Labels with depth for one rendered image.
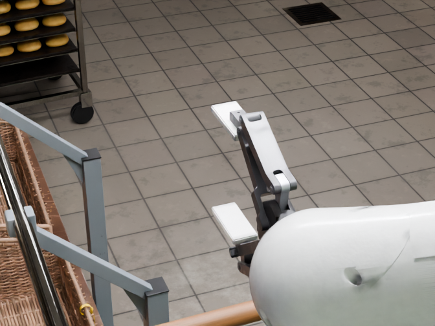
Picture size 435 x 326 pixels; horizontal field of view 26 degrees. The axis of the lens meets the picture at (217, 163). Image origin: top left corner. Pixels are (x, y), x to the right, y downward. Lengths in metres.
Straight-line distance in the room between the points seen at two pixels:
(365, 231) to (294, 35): 4.24
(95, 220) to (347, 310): 1.54
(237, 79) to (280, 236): 3.77
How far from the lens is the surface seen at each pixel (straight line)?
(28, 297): 2.29
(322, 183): 3.72
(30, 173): 2.47
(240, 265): 1.06
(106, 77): 4.50
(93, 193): 2.14
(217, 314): 1.28
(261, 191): 0.95
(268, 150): 0.94
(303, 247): 0.68
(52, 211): 2.58
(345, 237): 0.67
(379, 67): 4.62
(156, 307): 1.73
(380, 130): 4.09
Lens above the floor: 2.06
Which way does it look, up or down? 33 degrees down
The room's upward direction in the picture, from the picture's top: straight up
